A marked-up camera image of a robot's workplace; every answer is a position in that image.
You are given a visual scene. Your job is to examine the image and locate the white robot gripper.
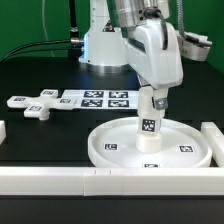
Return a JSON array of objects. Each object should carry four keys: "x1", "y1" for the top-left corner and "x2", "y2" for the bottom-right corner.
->
[{"x1": 125, "y1": 20, "x2": 183, "y2": 110}]

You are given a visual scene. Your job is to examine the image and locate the white round table top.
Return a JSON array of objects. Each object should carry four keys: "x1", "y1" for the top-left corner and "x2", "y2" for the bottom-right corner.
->
[{"x1": 88, "y1": 117, "x2": 212, "y2": 168}]

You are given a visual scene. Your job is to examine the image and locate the white marker plate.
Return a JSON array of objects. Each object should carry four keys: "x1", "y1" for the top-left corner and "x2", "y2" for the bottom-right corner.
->
[{"x1": 62, "y1": 90, "x2": 138, "y2": 109}]

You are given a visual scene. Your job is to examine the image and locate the white cross-shaped table base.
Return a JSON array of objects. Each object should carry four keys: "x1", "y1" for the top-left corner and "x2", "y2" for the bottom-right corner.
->
[{"x1": 7, "y1": 89, "x2": 76, "y2": 121}]

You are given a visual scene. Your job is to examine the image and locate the white right rail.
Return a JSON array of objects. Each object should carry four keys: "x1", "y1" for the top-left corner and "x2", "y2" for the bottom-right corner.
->
[{"x1": 201, "y1": 122, "x2": 224, "y2": 168}]

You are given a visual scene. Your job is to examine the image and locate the white rail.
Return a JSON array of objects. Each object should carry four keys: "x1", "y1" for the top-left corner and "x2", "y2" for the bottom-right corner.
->
[
  {"x1": 201, "y1": 122, "x2": 224, "y2": 168},
  {"x1": 0, "y1": 167, "x2": 224, "y2": 196},
  {"x1": 0, "y1": 120, "x2": 6, "y2": 145}
]

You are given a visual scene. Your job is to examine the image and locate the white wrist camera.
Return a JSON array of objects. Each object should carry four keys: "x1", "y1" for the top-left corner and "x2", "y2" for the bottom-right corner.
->
[{"x1": 176, "y1": 32, "x2": 212, "y2": 61}]

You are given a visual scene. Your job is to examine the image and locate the black vertical cable connector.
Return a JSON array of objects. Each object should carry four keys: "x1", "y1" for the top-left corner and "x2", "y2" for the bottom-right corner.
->
[{"x1": 68, "y1": 0, "x2": 79, "y2": 45}]

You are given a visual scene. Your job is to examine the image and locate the thin white cable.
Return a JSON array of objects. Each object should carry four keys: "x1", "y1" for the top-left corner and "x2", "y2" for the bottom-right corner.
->
[{"x1": 41, "y1": 0, "x2": 56, "y2": 58}]

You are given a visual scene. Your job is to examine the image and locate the white left rail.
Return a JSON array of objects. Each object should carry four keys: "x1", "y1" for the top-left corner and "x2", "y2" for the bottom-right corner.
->
[{"x1": 0, "y1": 120, "x2": 6, "y2": 145}]

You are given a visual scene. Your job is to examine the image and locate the black cable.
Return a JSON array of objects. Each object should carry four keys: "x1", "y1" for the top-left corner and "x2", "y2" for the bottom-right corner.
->
[{"x1": 0, "y1": 38, "x2": 84, "y2": 63}]

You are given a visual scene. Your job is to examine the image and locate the white front rail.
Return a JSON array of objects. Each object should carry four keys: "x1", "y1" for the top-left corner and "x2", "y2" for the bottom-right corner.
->
[{"x1": 0, "y1": 167, "x2": 224, "y2": 196}]

